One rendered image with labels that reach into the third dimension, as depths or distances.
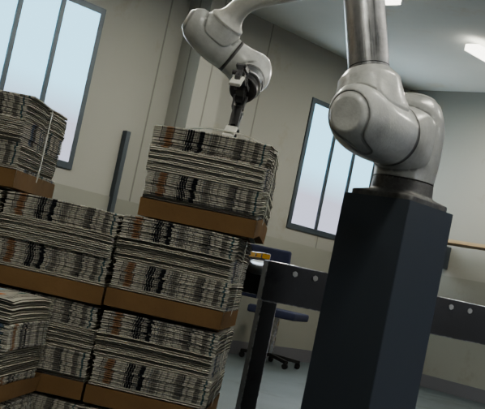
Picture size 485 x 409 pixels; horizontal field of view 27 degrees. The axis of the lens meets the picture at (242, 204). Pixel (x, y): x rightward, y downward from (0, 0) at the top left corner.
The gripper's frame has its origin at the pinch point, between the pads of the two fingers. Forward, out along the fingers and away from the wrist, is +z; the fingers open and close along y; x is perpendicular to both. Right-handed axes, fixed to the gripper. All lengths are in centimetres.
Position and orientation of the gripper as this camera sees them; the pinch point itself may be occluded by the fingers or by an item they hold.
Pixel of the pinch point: (231, 109)
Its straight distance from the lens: 258.9
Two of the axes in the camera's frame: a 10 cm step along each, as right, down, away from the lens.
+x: -9.8, -1.9, 1.0
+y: -1.3, 9.0, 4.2
